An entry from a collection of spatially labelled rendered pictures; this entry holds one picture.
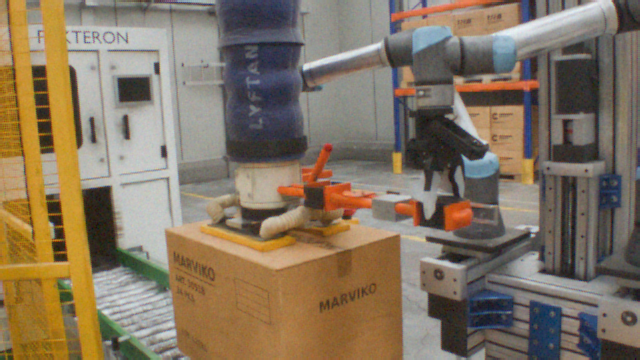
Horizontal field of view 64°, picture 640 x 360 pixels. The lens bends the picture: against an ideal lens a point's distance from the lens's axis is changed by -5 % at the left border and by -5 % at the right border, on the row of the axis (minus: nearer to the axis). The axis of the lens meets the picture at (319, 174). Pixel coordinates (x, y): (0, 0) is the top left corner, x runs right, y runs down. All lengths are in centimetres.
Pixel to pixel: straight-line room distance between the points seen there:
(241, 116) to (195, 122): 956
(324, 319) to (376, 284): 18
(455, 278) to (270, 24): 81
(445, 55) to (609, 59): 63
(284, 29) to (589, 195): 90
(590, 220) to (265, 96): 90
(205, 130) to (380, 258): 980
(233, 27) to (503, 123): 793
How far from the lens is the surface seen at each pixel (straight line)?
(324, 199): 126
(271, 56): 140
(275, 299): 122
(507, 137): 911
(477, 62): 105
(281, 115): 140
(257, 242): 135
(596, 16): 127
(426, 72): 103
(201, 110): 1104
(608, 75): 156
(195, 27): 1115
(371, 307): 141
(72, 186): 168
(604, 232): 161
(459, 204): 104
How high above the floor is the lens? 144
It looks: 8 degrees down
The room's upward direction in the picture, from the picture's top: 3 degrees counter-clockwise
